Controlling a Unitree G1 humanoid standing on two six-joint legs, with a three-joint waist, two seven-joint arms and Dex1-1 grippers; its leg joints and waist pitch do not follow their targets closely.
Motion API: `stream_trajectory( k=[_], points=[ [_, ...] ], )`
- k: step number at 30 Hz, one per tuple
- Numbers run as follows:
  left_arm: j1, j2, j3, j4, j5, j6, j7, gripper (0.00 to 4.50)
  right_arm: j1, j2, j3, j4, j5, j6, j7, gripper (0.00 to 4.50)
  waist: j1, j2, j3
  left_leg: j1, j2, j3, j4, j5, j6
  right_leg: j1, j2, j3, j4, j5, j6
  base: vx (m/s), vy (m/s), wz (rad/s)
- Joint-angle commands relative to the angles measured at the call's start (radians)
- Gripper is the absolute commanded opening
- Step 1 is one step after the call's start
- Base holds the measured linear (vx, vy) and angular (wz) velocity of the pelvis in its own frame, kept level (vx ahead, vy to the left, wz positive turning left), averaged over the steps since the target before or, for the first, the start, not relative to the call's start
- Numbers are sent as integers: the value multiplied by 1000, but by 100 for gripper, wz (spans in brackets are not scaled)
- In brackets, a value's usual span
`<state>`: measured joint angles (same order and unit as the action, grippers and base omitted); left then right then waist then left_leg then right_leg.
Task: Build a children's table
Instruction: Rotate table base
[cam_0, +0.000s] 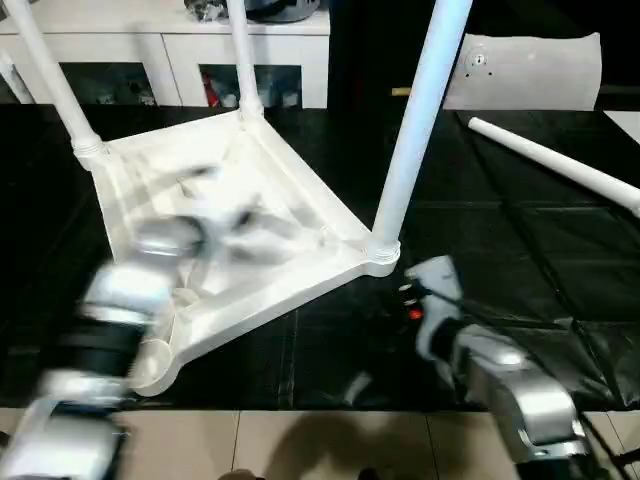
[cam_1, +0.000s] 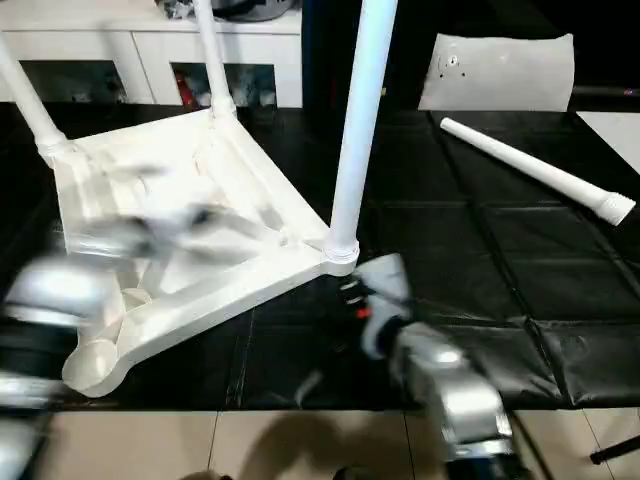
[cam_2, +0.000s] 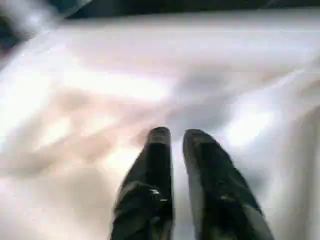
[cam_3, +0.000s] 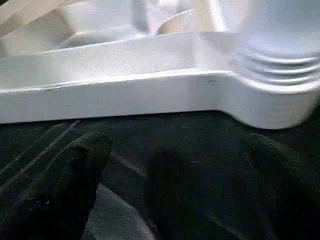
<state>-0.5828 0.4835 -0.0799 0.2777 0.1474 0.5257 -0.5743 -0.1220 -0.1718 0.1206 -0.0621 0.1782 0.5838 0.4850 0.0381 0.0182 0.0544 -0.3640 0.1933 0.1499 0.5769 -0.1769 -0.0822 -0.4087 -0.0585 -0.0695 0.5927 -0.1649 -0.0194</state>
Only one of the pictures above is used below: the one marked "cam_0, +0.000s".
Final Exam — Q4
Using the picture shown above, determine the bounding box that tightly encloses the white plastic table leg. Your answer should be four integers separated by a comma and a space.
467, 116, 640, 217
363, 0, 475, 278
225, 0, 267, 123
0, 0, 110, 168

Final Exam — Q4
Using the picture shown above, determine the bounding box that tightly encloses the black work mat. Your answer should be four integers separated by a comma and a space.
0, 100, 640, 413

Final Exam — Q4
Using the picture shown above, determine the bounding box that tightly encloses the black cabinet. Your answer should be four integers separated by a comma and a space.
328, 0, 640, 113

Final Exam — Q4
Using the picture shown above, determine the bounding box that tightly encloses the white plastic bag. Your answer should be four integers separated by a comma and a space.
441, 31, 604, 112

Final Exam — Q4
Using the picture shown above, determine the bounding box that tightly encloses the white side table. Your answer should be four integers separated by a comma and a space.
604, 110, 640, 148

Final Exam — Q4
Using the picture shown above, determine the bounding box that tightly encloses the black rice cooker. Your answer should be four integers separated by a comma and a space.
246, 0, 323, 24

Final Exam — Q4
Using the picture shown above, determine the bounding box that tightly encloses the dark tangled clutter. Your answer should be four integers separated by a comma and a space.
184, 0, 232, 22

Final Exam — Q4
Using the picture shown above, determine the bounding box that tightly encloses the white cabinet with glass doors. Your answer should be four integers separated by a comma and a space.
0, 0, 332, 110

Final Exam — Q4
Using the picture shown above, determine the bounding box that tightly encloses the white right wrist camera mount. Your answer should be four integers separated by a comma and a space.
403, 256, 465, 353

